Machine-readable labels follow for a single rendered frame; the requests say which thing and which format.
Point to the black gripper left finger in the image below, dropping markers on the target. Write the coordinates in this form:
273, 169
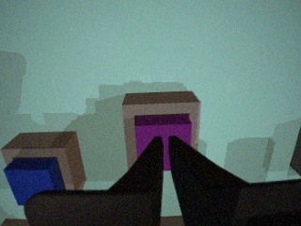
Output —
134, 200

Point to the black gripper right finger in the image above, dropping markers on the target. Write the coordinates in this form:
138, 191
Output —
209, 195

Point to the red button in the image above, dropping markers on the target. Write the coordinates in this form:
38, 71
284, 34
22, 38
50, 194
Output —
296, 159

